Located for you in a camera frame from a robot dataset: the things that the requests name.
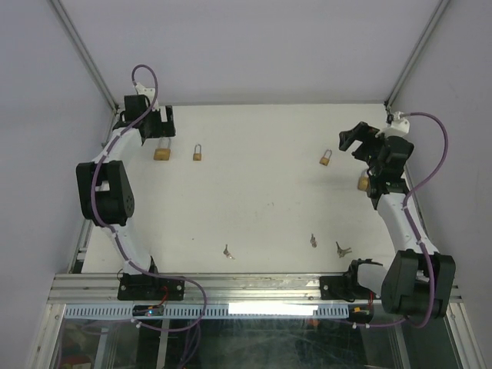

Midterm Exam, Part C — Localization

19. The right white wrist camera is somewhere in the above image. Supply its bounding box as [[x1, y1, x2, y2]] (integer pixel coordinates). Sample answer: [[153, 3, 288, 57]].
[[376, 111, 410, 138]]

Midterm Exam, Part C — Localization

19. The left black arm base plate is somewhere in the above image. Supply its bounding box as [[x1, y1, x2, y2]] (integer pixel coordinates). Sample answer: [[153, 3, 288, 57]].
[[117, 274, 185, 301]]

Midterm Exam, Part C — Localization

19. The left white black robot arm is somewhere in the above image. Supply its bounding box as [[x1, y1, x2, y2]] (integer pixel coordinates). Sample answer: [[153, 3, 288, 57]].
[[75, 88, 175, 299]]

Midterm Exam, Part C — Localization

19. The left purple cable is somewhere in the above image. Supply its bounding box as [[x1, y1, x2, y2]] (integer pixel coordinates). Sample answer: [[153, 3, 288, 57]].
[[91, 64, 208, 331]]

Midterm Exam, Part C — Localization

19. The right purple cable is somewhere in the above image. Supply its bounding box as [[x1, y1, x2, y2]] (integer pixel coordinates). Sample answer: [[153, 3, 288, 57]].
[[345, 111, 450, 330]]

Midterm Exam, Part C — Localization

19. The slotted grey cable duct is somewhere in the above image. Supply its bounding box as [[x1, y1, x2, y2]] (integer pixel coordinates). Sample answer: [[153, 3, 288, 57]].
[[65, 302, 349, 321]]

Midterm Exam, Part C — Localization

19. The aluminium front rail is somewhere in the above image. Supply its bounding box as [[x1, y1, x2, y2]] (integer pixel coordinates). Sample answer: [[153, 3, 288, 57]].
[[48, 271, 460, 307]]

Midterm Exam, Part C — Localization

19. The silver key set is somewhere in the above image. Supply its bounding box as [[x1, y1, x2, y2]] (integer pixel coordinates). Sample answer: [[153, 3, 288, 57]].
[[335, 241, 352, 258], [310, 234, 317, 248], [223, 244, 235, 260]]

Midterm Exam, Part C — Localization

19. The silver key set right centre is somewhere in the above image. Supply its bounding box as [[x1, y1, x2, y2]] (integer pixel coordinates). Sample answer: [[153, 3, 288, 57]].
[[310, 234, 317, 248]]

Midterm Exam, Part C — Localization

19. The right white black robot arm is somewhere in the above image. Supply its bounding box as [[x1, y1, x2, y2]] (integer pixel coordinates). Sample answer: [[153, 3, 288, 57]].
[[339, 121, 456, 328]]

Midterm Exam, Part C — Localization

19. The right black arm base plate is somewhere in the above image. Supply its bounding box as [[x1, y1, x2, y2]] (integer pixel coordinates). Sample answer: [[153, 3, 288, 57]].
[[319, 275, 374, 303]]

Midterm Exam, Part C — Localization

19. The small brass padlock right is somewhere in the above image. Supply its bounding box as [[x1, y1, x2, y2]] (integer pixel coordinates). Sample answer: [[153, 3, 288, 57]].
[[319, 149, 332, 166]]

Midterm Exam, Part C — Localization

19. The small brass padlock left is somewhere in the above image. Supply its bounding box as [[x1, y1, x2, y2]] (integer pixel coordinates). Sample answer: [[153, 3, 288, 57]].
[[193, 144, 202, 161]]

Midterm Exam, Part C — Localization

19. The silver key set far right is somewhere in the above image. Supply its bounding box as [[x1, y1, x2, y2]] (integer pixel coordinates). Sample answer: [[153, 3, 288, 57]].
[[335, 241, 352, 258]]

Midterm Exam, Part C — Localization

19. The purple cable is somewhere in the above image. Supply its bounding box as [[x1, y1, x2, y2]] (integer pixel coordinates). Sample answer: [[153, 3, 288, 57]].
[[345, 111, 450, 330], [91, 64, 208, 331]]

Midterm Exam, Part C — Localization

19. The small brass padlock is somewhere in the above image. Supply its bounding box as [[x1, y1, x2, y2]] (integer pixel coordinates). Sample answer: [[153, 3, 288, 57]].
[[319, 149, 332, 166], [193, 144, 202, 161]]

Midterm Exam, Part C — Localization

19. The large brass padlock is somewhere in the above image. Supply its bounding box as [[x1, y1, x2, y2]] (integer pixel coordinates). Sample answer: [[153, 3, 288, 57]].
[[357, 171, 370, 191], [153, 137, 172, 161]]

